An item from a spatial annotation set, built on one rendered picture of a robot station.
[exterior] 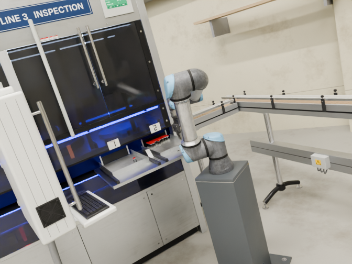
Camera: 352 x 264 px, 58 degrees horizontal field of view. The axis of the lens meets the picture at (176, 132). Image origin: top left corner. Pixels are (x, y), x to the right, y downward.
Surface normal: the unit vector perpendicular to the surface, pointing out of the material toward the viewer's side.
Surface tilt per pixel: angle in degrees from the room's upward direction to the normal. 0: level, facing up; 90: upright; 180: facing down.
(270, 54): 90
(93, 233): 90
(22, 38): 90
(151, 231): 90
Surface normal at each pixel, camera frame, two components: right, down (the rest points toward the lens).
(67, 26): 0.47, 0.11
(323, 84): -0.52, 0.36
